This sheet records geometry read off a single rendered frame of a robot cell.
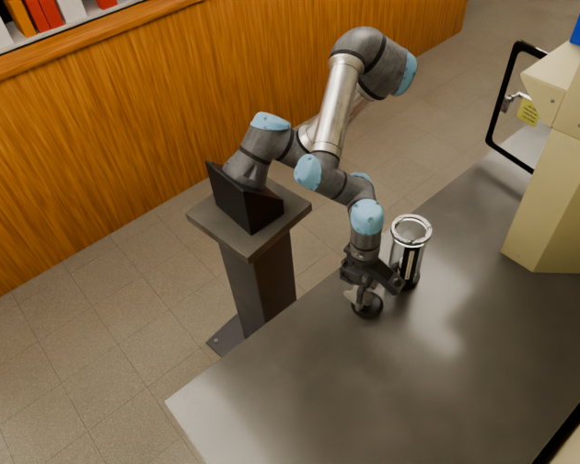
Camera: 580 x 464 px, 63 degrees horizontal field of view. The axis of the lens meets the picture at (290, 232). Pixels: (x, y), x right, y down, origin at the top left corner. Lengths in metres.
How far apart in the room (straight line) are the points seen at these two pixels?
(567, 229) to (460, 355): 0.44
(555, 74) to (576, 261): 0.57
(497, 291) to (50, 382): 2.07
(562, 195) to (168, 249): 2.16
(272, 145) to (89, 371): 1.57
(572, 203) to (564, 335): 0.36
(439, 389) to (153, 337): 1.64
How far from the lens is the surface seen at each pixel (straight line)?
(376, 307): 1.39
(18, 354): 2.87
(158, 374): 2.49
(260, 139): 1.52
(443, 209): 1.71
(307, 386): 1.31
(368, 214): 1.10
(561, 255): 1.57
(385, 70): 1.35
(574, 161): 1.34
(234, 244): 1.60
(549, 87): 1.29
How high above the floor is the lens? 2.14
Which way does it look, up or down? 49 degrees down
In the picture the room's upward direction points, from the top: 6 degrees counter-clockwise
